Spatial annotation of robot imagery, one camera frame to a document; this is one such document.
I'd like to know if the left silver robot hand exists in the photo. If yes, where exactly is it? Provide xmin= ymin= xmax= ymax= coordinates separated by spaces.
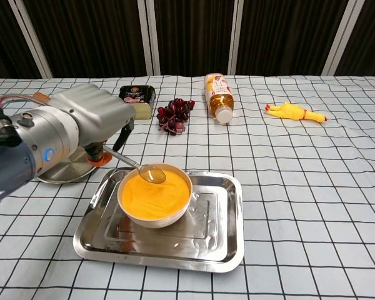
xmin=48 ymin=82 xmax=137 ymax=166

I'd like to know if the silver spoon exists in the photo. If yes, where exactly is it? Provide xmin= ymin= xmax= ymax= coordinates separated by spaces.
xmin=102 ymin=145 xmax=167 ymax=184

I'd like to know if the round steel plate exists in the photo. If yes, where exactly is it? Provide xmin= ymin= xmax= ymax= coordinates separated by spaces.
xmin=37 ymin=145 xmax=98 ymax=184

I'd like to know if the white bowl of orange powder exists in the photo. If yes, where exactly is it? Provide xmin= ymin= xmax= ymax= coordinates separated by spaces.
xmin=117 ymin=162 xmax=194 ymax=229

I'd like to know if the rectangular steel tray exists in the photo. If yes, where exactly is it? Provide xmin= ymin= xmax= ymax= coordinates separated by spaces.
xmin=72 ymin=167 xmax=246 ymax=274

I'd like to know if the dark luncheon meat can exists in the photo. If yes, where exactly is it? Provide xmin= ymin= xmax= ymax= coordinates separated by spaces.
xmin=118 ymin=84 xmax=156 ymax=121

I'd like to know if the black folding partition screen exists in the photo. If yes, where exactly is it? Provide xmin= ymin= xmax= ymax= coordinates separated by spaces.
xmin=0 ymin=0 xmax=375 ymax=81

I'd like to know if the bunch of red grapes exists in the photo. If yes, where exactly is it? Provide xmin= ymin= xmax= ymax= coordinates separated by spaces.
xmin=156 ymin=97 xmax=196 ymax=136

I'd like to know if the amber tea bottle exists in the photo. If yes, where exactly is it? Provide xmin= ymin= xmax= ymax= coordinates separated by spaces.
xmin=204 ymin=73 xmax=235 ymax=126

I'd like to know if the yellow rubber chicken toy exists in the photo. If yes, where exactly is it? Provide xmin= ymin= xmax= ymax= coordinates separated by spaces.
xmin=264 ymin=101 xmax=328 ymax=123

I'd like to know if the white checkered tablecloth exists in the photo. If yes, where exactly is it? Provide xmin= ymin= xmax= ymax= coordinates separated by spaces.
xmin=0 ymin=74 xmax=375 ymax=300

